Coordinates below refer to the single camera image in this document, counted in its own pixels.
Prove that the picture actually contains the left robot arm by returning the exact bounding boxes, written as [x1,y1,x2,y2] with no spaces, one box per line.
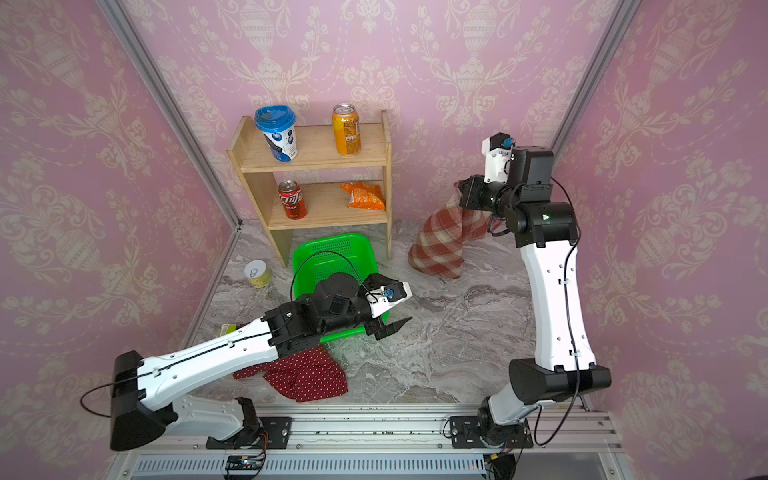
[110,273,413,452]

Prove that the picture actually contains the blue lidded cup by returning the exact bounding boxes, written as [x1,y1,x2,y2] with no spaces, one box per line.
[254,105,298,163]

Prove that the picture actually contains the orange snack bag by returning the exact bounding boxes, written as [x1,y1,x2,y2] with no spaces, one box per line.
[340,182,386,211]

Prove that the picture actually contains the orange soda can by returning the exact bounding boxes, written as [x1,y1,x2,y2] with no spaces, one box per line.
[332,103,361,156]

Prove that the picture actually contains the black connector box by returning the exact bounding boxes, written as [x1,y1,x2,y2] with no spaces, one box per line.
[484,454,517,480]

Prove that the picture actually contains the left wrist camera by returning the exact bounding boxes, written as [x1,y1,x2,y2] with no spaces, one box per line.
[366,282,413,318]

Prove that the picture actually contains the green white carton box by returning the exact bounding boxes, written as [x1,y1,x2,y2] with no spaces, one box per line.
[218,323,238,337]

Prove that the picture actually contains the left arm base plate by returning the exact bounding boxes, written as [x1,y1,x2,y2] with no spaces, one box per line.
[205,417,293,450]

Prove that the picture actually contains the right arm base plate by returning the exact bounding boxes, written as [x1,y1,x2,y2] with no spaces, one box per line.
[443,416,534,450]

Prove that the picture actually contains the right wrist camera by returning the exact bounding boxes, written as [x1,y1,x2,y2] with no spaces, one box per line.
[481,132,515,183]

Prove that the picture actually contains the right aluminium corner post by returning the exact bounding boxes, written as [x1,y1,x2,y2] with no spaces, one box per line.
[552,0,641,164]

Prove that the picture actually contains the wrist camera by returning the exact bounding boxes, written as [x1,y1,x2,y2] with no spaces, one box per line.
[481,132,515,183]
[366,282,413,318]

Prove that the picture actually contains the red plaid skirt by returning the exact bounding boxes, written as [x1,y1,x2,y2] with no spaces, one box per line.
[408,183,490,279]

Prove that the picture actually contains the red cola can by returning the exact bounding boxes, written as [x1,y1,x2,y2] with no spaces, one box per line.
[278,180,307,220]

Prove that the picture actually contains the small black circuit board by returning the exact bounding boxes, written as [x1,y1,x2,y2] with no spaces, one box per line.
[224,455,266,479]

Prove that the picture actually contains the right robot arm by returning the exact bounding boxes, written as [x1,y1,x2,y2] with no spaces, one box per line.
[460,145,612,449]

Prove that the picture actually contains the red polka dot skirt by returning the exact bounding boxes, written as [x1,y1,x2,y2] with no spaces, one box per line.
[232,345,348,403]

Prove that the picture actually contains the aluminium corner post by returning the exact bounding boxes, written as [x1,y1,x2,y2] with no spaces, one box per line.
[96,0,242,231]
[552,0,641,164]

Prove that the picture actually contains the small yellow tin can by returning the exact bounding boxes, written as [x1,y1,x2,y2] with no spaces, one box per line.
[244,260,272,288]

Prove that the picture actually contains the left aluminium corner post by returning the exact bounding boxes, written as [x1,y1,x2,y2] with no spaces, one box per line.
[96,0,242,231]

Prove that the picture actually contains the aluminium front rail frame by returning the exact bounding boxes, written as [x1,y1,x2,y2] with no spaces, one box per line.
[106,404,633,479]

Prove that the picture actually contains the wooden two-tier shelf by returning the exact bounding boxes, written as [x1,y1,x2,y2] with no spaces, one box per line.
[227,110,393,266]

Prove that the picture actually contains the green plastic basket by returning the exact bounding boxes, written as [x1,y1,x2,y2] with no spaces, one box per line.
[269,234,379,351]

